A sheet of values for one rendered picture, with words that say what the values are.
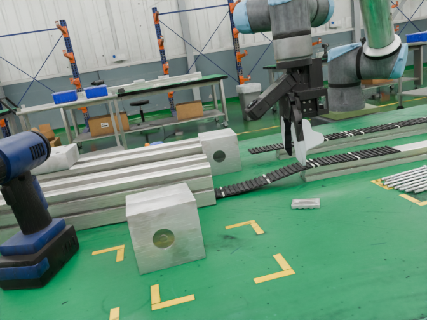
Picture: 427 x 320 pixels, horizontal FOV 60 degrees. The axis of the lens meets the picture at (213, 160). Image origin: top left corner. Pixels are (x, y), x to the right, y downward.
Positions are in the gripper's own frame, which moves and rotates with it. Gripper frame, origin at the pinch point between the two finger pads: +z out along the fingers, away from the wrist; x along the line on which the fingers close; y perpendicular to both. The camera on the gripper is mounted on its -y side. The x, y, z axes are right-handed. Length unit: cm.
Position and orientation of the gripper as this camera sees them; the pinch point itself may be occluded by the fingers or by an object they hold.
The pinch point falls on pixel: (293, 156)
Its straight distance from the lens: 80.8
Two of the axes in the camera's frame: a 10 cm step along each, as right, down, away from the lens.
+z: 1.5, 9.5, 2.7
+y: 9.8, -1.8, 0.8
